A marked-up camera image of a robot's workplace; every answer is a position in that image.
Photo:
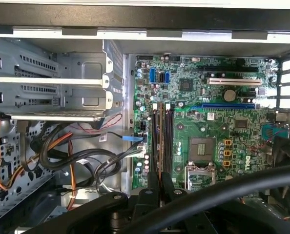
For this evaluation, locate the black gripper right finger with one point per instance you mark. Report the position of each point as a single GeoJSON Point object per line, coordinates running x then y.
{"type": "Point", "coordinates": [168, 181]}

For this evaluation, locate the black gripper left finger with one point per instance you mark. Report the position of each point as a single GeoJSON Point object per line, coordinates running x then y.
{"type": "Point", "coordinates": [145, 200]}

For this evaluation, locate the green RAM stick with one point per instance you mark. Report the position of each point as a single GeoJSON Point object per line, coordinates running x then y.
{"type": "Point", "coordinates": [160, 136]}

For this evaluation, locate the RAM slot white clips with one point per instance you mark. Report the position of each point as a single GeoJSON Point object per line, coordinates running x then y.
{"type": "Point", "coordinates": [167, 136]}

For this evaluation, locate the RAM slot black clips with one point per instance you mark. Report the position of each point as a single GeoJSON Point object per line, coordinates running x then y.
{"type": "Point", "coordinates": [171, 136]}

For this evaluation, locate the metal socket cover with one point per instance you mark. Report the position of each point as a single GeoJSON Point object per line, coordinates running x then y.
{"type": "Point", "coordinates": [189, 179]}

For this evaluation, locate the CPU socket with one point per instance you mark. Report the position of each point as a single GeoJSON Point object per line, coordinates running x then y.
{"type": "Point", "coordinates": [202, 148]}

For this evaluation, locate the green motherboard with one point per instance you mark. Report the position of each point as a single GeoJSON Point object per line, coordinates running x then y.
{"type": "Point", "coordinates": [189, 97]}

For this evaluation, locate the blue expansion slot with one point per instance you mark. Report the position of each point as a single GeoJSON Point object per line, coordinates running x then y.
{"type": "Point", "coordinates": [228, 106]}

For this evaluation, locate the black square chipset chip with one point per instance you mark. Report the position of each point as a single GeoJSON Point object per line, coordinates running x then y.
{"type": "Point", "coordinates": [186, 84]}

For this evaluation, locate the round silver coin battery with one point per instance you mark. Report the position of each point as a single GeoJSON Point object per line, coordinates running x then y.
{"type": "Point", "coordinates": [229, 95]}

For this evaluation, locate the blue VGA port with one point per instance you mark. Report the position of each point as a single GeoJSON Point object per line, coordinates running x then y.
{"type": "Point", "coordinates": [275, 131]}

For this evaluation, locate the white expansion slot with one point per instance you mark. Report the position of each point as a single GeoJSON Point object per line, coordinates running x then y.
{"type": "Point", "coordinates": [233, 81]}

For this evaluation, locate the black case fan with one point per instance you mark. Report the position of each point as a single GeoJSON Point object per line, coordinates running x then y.
{"type": "Point", "coordinates": [289, 151]}

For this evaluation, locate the black expansion slot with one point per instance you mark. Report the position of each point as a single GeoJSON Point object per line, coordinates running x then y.
{"type": "Point", "coordinates": [228, 69]}

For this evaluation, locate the metal disk bay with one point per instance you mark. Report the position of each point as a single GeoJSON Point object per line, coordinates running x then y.
{"type": "Point", "coordinates": [49, 92]}

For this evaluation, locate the black open PC case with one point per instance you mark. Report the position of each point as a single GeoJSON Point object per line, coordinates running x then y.
{"type": "Point", "coordinates": [145, 17]}

